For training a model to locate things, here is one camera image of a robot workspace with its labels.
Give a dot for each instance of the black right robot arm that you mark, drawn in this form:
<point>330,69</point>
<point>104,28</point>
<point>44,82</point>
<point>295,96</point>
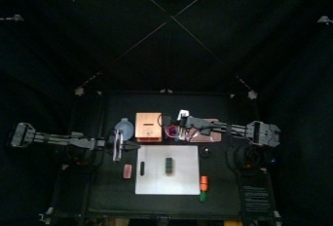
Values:
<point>236,128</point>

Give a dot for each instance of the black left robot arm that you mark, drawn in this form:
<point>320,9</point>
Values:
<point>57,138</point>

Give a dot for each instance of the blue toy knife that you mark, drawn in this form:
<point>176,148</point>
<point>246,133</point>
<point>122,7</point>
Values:
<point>177,134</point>

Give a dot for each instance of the dark green sushi roll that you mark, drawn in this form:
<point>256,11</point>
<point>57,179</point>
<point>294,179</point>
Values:
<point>169,166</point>

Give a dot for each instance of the pink plastic tray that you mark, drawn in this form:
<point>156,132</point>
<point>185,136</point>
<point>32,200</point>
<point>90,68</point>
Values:
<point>213,137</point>

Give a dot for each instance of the light blue plate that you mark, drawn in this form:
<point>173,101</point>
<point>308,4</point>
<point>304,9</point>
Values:
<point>127,125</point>

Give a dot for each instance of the red rectangular toy block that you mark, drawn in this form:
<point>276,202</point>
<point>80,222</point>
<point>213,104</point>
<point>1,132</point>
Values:
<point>128,171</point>

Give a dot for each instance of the wooden box with slot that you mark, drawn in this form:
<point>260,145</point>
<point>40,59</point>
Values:
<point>144,119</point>

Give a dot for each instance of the small black round object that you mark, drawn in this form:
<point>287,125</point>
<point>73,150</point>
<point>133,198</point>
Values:
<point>205,152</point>

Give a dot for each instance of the white cutting board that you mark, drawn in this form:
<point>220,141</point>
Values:
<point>183,178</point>

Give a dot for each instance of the orange toy carrot piece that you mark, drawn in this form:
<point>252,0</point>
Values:
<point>204,183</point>

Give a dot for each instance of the green toy leaf piece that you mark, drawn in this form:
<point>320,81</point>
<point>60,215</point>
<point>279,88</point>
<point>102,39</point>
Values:
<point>203,197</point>

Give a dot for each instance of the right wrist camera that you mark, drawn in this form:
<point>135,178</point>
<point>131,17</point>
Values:
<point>196,121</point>

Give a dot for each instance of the white frame corner clamp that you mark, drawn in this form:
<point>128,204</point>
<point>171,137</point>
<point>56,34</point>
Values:
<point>324,19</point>
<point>252,94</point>
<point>17,18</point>
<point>80,91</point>
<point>165,91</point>

